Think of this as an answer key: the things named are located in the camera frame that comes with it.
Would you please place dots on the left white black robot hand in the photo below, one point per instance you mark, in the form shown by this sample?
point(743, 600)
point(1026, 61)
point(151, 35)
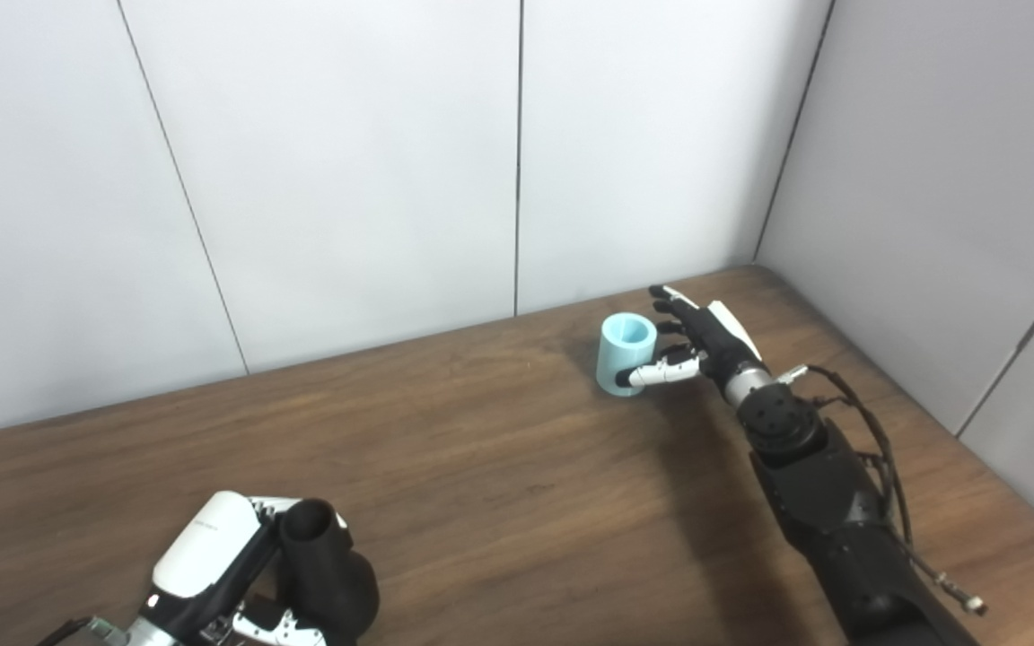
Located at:
point(207, 547)

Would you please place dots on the black wall panel hinge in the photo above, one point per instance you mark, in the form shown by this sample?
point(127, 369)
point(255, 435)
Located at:
point(1030, 334)

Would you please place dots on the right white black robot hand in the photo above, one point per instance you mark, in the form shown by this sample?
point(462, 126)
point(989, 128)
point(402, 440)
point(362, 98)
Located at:
point(719, 345)

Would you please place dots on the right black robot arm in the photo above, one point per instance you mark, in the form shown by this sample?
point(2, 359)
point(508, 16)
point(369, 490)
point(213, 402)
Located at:
point(831, 502)

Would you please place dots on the black funnel-shaped nozzle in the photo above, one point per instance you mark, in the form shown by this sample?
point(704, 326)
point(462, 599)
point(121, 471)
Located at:
point(328, 574)

